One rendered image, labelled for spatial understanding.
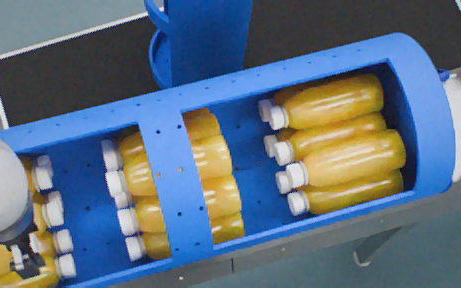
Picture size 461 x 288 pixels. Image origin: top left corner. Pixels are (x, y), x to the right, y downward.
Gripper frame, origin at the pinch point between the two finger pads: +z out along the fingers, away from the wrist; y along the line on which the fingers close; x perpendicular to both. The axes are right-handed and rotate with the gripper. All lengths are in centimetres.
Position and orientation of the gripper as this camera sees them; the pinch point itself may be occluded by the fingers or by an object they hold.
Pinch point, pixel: (29, 243)
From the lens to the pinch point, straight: 121.2
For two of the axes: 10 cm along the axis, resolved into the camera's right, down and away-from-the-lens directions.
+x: -9.6, 2.4, -1.5
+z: -0.7, 3.4, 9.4
